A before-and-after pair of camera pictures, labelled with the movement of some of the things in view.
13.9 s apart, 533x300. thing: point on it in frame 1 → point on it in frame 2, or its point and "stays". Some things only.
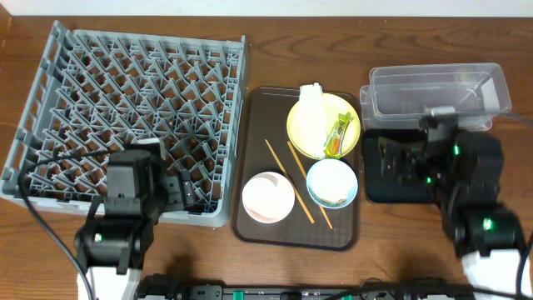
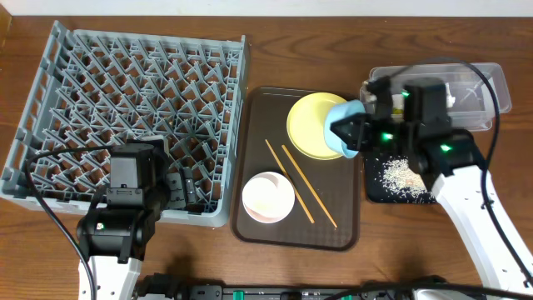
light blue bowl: [332, 183] → [338, 112]
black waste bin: [397, 169] stays
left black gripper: [179, 194] stays
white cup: [268, 197] stays
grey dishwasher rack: [95, 91] stays
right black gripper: [410, 155] → [358, 141]
